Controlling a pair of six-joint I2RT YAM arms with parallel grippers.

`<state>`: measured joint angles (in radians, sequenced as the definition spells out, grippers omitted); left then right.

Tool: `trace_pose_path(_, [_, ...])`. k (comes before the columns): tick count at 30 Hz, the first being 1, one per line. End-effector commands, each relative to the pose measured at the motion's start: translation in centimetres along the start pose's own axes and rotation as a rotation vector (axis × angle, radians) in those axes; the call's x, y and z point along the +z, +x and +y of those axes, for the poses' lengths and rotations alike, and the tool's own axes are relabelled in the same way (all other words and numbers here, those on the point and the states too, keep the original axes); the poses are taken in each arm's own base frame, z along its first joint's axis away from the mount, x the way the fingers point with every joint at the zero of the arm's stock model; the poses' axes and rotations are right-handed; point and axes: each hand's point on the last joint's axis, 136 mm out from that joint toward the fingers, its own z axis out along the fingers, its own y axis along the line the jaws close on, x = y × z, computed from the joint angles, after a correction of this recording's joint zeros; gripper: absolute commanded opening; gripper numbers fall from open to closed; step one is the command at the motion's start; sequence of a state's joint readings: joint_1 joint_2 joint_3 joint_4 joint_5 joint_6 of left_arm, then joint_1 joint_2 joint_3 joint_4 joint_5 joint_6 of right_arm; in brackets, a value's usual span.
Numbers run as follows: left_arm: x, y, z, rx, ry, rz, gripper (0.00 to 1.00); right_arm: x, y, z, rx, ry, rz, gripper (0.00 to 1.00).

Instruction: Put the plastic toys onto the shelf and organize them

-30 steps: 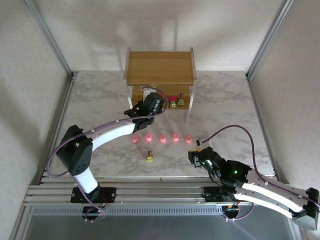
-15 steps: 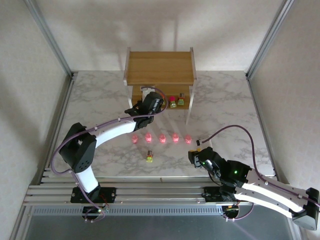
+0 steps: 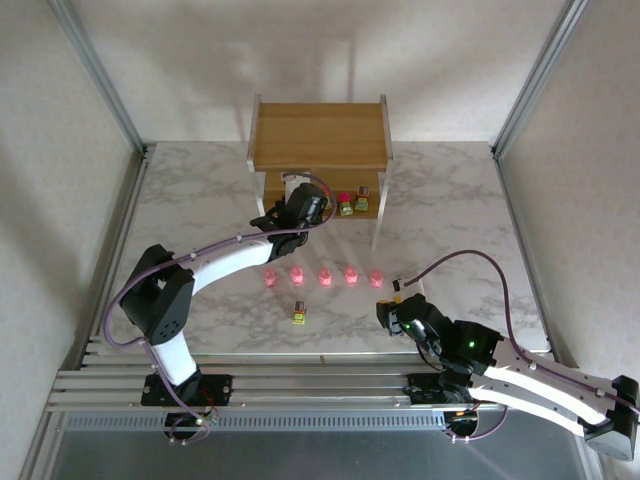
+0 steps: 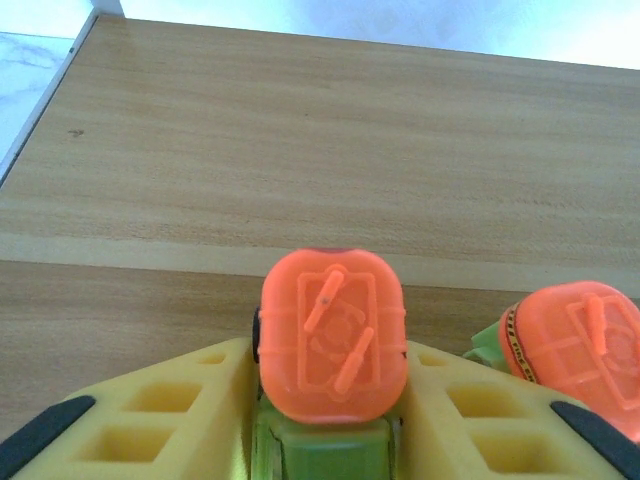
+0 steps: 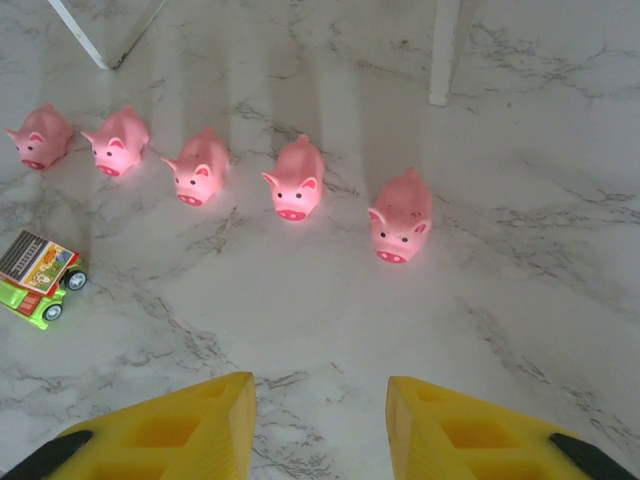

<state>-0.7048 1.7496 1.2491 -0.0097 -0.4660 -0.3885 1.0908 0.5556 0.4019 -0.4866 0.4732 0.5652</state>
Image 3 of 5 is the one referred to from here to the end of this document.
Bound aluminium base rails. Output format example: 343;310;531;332
43;337;591;415

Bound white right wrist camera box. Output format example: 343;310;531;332
391;272;426;301

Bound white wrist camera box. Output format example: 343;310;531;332
281;171;303;200
391;272;426;301

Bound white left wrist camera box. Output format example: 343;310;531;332
281;171;303;200

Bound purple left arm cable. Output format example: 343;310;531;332
102;171;339;446

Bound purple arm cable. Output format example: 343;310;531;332
102;171;339;446
402;248;640;446

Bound wooden shelf white metal frame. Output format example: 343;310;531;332
246;93;396;251

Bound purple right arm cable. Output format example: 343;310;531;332
402;248;640;446

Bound aluminium side rail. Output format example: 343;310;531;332
494;152;556;356
82;147;151;356

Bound perforated metal cable tray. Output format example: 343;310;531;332
62;412;449;432

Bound grey metal base plate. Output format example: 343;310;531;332
19;412;601;480

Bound aluminium frame post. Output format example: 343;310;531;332
47;0;151;161
491;0;594;160

